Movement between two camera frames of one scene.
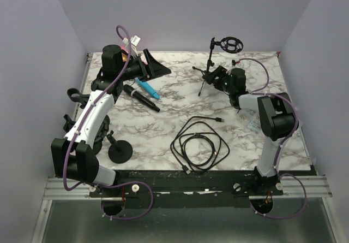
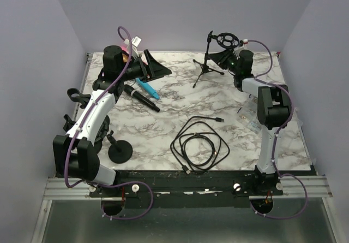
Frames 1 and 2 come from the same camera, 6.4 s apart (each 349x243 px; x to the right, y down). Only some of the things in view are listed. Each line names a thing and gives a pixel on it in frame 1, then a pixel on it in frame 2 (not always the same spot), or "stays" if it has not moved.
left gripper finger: [153, 69] stays
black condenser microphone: [133, 92] stays
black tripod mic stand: [201, 87] -> [226, 40]
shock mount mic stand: [120, 151] stays
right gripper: [220, 72] -> [222, 57]
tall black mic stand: [82, 98] stays
